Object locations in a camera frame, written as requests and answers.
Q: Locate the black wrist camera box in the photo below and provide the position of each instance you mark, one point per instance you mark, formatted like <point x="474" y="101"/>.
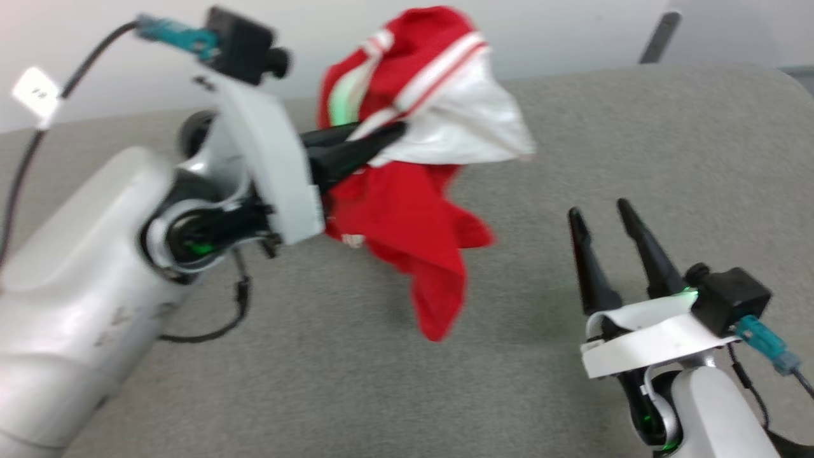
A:
<point x="731" y="299"/>
<point x="241" y="44"/>

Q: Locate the red and white garment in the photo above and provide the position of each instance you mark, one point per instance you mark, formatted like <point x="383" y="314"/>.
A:
<point x="407" y="203"/>

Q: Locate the dark grey slanted bar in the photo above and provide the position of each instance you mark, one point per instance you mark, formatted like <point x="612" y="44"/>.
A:
<point x="660" y="37"/>

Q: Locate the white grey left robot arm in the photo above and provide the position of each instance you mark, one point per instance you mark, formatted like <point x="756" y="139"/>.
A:
<point x="76" y="267"/>

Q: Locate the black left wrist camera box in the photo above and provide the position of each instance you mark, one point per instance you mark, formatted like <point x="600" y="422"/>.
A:
<point x="241" y="44"/>

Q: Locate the teal left camera connector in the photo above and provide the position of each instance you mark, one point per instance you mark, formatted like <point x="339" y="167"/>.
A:
<point x="178" y="35"/>

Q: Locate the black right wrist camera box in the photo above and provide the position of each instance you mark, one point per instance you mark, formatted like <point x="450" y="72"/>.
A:
<point x="731" y="299"/>

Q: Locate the teal camera connector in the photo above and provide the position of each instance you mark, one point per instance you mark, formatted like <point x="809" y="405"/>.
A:
<point x="766" y="343"/>
<point x="178" y="35"/>

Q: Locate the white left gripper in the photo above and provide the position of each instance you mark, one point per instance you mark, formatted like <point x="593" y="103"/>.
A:
<point x="273" y="159"/>

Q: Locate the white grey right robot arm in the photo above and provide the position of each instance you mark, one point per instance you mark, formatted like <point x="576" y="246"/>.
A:
<point x="718" y="413"/>

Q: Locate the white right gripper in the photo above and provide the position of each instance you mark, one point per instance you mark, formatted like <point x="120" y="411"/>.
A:
<point x="655" y="337"/>

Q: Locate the teal right camera connector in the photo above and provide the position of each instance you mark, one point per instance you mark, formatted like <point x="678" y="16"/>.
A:
<point x="766" y="343"/>

